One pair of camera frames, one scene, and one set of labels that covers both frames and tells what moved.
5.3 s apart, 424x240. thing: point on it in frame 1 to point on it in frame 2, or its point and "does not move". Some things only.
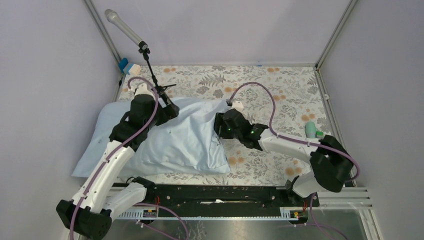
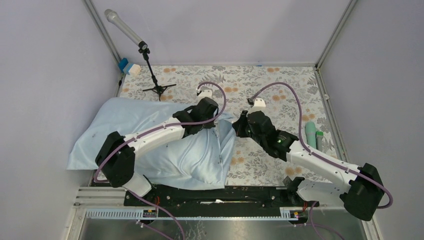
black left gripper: [170, 111] to [208, 125]
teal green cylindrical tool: [310, 129] does not move
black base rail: [228, 198] does not move
